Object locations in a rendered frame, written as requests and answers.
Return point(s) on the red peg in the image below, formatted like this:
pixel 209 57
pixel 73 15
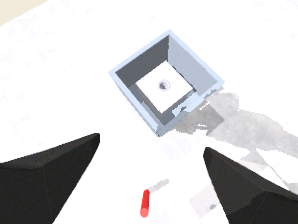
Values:
pixel 144 211

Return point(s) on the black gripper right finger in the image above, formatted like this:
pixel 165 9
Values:
pixel 247 197

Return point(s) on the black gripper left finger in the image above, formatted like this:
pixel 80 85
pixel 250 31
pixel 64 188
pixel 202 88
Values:
pixel 34 188

